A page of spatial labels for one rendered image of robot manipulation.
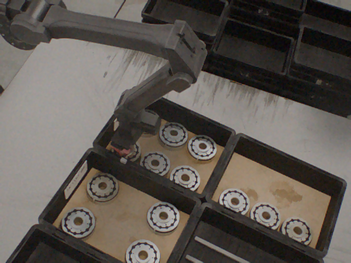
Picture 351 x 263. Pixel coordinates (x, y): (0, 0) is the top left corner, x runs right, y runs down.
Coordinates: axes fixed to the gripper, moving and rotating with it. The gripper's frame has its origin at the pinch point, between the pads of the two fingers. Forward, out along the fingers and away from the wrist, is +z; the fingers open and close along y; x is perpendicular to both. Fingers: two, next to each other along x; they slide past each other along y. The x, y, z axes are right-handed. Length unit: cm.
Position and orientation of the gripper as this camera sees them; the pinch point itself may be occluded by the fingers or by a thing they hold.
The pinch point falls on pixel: (126, 149)
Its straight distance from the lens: 159.9
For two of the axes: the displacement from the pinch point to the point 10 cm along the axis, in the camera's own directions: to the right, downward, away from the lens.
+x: -8.9, -4.2, 2.0
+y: 4.5, -6.8, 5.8
